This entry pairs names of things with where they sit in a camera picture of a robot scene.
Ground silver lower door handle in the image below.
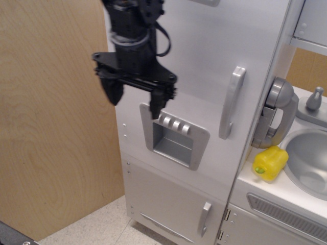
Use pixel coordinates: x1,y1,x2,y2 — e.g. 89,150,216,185
198,202,212,237

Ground silver fridge door handle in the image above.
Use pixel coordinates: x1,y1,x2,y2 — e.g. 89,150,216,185
219,66,246,140

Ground white lower freezer door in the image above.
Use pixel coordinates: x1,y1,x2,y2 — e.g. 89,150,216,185
122,158,225,244

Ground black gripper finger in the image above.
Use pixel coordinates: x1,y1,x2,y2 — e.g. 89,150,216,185
100,76,124,106
150,89,170,119

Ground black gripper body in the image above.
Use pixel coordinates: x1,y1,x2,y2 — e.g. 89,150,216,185
92,34,177,99

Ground yellow toy bell pepper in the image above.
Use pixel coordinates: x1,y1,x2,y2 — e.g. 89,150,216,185
252,146,289,181

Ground silver toy sink basin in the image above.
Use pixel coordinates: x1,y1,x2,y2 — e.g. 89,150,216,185
281,129,326,200

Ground black equipment corner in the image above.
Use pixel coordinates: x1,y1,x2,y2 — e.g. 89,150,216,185
1,222,39,245

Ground grey top door badge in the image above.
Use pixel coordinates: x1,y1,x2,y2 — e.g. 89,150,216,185
190,0,220,7

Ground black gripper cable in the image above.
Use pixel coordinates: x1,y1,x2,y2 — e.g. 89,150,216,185
154,21,171,57

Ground white toy fridge door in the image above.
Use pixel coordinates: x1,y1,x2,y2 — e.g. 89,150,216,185
115,1,291,202

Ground grey oven vent panel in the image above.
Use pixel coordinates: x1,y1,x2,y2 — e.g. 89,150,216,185
246,193,326,243

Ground grey toy wall phone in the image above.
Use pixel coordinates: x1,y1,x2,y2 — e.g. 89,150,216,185
251,77,299,149

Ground white toy kitchen cabinet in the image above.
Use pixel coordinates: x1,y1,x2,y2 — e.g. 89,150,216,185
217,1,326,244

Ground grey toy faucet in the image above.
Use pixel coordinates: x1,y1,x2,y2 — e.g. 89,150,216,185
296,86,326,127

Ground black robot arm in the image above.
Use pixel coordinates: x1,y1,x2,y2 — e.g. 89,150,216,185
92,1,177,119

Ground grey ice dispenser panel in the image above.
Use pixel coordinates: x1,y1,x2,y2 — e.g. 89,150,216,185
139,103,210,171

